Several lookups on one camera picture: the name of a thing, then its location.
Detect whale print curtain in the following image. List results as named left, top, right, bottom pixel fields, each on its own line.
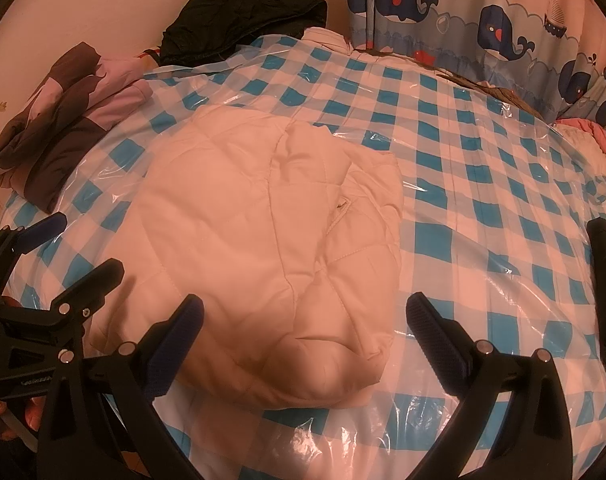
left=346, top=0, right=606, bottom=130

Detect person left hand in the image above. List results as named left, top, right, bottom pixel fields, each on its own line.
left=0, top=396, right=46, bottom=441

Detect black garment pile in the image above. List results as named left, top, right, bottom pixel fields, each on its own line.
left=159, top=0, right=328, bottom=67

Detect pink clothes by curtain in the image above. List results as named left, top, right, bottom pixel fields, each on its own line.
left=556, top=118, right=606, bottom=155

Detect pink and brown garment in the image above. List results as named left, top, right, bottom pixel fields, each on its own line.
left=0, top=42, right=152, bottom=214

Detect cream quilted down jacket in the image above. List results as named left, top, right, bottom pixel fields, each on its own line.
left=86, top=105, right=403, bottom=410

